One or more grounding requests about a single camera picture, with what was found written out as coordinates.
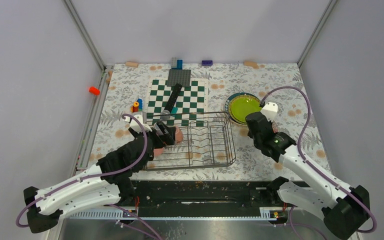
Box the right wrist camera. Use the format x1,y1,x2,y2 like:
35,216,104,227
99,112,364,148
260,102,279,122

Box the white plate green red rim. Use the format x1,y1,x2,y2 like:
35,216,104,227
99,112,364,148
224,92,262,126

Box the colourful toy block stack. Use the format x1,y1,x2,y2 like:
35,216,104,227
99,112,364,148
130,98,143,113

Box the grey blue toy bricks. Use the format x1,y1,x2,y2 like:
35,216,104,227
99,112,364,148
170,57,183,70

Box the purple toy brick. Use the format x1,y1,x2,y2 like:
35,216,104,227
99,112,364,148
201,60,213,66

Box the small pink mug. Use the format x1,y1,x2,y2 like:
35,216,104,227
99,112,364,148
174,126,184,144

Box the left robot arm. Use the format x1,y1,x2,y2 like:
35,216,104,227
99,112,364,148
23,123,184,234

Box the purple cable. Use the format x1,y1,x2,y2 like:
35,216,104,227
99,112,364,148
259,86,378,240
15,113,163,240

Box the large pink mug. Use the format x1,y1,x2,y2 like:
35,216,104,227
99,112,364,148
153,148,164,157

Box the black microphone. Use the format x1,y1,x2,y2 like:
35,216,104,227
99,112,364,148
160,83,183,121

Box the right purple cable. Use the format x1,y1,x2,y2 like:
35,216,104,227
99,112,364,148
259,86,378,240

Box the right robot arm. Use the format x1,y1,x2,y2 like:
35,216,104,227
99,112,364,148
245,112,370,240

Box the grey building baseplate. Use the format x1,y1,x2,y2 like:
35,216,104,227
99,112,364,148
166,69,192,87

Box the lime green plate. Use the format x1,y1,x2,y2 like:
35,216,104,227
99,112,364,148
228,95,262,125

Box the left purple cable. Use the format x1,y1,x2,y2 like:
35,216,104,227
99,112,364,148
15,113,163,240

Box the teal block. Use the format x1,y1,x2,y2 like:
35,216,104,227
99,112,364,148
170,106,178,116

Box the orange cylinder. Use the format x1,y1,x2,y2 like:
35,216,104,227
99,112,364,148
88,86,101,96

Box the green white chessboard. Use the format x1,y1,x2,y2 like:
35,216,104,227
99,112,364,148
145,78,209,127

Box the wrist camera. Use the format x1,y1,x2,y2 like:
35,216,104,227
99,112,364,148
124,112,152,133
260,102,279,122

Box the right wooden cork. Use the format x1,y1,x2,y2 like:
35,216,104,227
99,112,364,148
243,60,260,69

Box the left wooden cork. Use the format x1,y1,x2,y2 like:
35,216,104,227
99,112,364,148
125,61,139,68

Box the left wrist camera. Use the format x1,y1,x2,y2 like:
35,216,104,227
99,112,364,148
124,112,152,133

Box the black wire dish rack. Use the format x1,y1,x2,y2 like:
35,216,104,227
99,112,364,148
145,111,236,171

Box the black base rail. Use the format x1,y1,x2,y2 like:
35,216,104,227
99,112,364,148
70,177,335,220

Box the wooden cork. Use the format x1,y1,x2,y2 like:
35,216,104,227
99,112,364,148
125,61,139,68
243,60,260,69

